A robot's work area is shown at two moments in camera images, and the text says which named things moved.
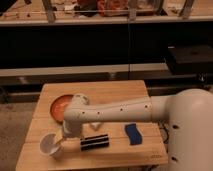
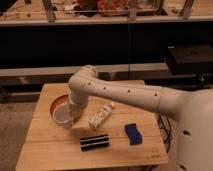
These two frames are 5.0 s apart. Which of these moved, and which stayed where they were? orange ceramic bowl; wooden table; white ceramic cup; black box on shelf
Moved: white ceramic cup
Stayed: orange ceramic bowl; black box on shelf; wooden table
